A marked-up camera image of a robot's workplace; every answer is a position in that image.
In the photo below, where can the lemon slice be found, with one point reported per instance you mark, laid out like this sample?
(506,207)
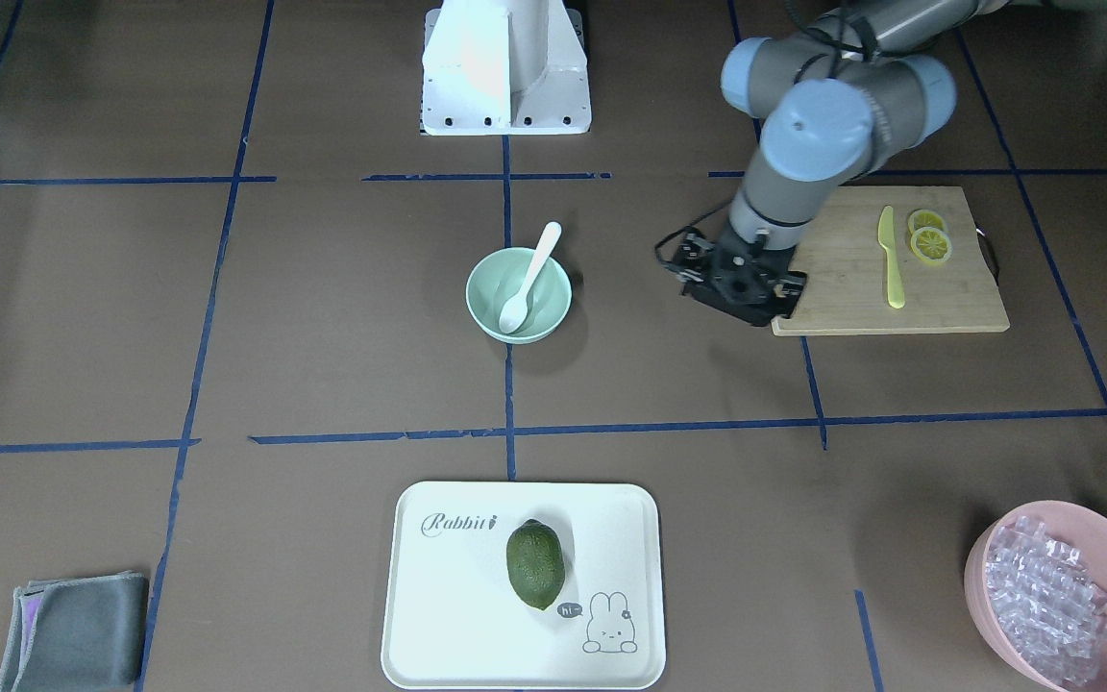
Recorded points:
(931,245)
(925,218)

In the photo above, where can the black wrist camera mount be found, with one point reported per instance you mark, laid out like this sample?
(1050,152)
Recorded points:
(746,281)

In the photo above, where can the lemon slice upper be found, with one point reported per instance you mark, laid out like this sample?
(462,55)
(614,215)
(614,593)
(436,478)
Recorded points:
(925,218)

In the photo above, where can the white plastic spoon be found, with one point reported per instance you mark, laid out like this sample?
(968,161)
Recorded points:
(515,311)

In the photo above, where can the green bowl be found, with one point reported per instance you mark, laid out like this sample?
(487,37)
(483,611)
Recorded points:
(498,276)

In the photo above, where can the green avocado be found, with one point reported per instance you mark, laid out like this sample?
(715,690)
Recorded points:
(535,565)

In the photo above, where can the lemon slice lower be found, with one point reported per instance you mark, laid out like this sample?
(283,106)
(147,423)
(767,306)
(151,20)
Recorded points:
(931,245)

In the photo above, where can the pink bowl with ice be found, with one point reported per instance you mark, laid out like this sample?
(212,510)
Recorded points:
(1036,589)

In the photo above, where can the wooden cutting board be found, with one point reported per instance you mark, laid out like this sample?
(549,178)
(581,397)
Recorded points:
(864,277)

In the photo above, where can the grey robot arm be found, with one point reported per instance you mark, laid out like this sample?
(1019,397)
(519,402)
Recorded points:
(835,101)

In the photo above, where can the white pillar mount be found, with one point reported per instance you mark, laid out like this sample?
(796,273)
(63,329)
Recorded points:
(506,68)

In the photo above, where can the beige rabbit tray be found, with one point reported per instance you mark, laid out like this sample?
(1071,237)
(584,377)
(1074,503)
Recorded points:
(453,621)

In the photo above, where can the yellow plastic knife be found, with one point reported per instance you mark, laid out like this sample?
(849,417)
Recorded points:
(885,233)

